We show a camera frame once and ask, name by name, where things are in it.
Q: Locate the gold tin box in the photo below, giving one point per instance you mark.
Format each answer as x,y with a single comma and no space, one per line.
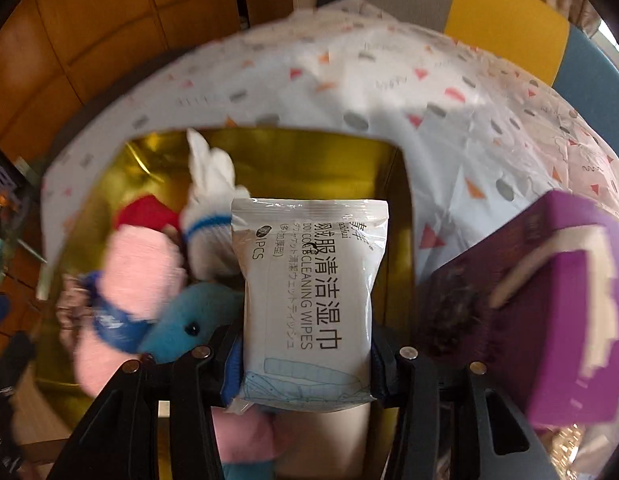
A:
314,160

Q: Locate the red sock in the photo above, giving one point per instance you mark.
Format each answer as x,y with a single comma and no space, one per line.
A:
144,212

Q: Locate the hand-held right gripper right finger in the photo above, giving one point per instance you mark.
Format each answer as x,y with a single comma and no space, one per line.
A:
383,375

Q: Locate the pink dishcloth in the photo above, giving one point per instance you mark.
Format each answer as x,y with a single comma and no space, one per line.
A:
139,270

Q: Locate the blue plush toy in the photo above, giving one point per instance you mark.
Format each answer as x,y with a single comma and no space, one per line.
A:
189,315

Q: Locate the white wet wipes packet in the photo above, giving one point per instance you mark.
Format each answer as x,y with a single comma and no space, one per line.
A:
309,285

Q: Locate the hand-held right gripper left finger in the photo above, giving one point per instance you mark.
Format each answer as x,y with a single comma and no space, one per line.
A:
230,375

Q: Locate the grey yellow blue headboard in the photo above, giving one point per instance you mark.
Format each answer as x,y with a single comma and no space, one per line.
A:
504,25

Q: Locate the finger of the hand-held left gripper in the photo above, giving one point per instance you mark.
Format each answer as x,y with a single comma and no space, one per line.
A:
7,355

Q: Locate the brown satin scrunchie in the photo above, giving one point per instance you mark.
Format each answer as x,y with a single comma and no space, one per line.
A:
72,305

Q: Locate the wooden wardrobe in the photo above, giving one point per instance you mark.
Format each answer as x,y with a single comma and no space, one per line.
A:
114,20

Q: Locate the printed plastic bed sheet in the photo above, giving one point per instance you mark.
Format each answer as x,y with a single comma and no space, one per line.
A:
389,85

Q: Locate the purple tissue box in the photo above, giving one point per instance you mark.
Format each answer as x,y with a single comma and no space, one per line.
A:
539,320

